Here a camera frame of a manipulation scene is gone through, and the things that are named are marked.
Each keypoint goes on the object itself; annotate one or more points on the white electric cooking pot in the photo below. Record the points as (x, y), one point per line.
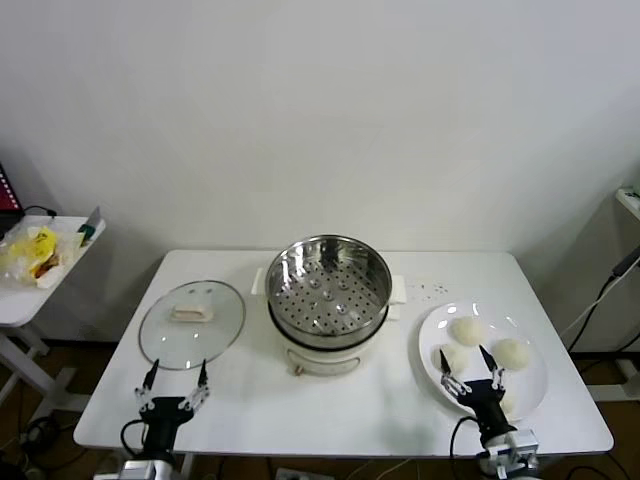
(320, 362)

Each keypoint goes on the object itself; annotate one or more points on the perforated steel steamer basket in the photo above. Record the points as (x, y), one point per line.
(330, 300)

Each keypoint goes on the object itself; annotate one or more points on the clear bag with yellow wrapper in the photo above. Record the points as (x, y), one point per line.
(30, 250)

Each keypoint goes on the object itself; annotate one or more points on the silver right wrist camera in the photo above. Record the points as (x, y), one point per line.
(524, 444)

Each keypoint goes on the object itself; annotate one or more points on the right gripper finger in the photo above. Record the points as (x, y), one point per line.
(452, 385)
(497, 377)

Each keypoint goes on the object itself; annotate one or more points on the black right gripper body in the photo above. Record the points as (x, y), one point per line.
(482, 402)

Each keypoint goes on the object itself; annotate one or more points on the white shelf with green items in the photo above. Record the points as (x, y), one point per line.
(631, 202)

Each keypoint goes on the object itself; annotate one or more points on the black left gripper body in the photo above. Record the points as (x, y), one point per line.
(160, 415)

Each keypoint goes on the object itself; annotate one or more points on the green and grey small tool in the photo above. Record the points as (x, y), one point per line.
(87, 230)

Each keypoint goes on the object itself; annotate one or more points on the white side table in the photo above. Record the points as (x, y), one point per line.
(20, 306)

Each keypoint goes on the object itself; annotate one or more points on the white stand base frame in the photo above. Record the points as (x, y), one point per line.
(612, 392)

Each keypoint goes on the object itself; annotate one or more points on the white oval plate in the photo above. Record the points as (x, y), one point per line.
(437, 345)

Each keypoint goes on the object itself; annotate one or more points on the white steamed baozi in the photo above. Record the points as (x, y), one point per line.
(468, 330)
(511, 354)
(457, 356)
(510, 402)

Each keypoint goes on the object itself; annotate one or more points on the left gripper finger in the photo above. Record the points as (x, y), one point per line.
(145, 392)
(200, 392)

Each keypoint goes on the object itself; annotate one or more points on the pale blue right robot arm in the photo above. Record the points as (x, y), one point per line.
(492, 466)

